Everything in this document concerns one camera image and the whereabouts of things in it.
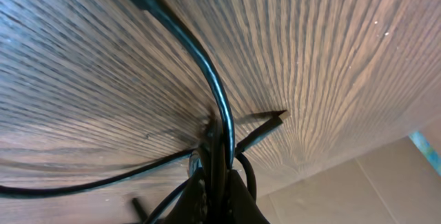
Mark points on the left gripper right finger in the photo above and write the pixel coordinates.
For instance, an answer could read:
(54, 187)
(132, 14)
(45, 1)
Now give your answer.
(242, 208)

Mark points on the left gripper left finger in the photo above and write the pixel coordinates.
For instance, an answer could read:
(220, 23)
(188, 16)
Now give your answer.
(192, 207)

